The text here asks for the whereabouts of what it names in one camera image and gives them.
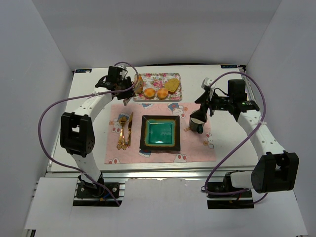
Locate floral rectangular tray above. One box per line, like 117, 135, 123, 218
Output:
133, 73, 182, 102

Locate orange donut bread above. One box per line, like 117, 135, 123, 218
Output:
134, 75, 143, 94

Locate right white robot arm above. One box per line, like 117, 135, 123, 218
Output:
189, 78, 299, 196

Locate round bun left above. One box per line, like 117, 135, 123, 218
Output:
144, 88, 156, 99

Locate gold fork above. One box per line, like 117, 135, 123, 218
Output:
117, 117, 127, 150

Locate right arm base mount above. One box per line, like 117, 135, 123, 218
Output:
207, 172, 254, 210

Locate round bun right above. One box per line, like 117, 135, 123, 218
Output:
157, 88, 168, 100

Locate round bun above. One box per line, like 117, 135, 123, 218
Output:
157, 88, 168, 100
144, 88, 156, 99

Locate silver metal tongs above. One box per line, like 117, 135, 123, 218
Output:
122, 79, 143, 107

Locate dark green mug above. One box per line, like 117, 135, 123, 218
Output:
189, 118, 205, 134

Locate aluminium table frame rail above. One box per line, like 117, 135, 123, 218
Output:
93, 165, 257, 180

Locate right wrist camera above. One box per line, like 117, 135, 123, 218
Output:
201, 78, 212, 89

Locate pink cartoon placemat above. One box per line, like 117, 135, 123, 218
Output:
105, 102, 216, 164

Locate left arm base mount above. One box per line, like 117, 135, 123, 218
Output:
73, 181, 125, 207

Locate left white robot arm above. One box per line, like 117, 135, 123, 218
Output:
60, 66, 135, 187

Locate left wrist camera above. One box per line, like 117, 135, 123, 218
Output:
118, 65, 128, 72

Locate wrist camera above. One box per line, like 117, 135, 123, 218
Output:
118, 65, 128, 72
201, 78, 212, 89

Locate brown bread slice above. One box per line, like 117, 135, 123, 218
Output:
164, 78, 180, 93

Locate gold knife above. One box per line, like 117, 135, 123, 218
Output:
127, 112, 133, 148

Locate black teal square plate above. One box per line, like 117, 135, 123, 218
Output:
140, 115, 181, 152

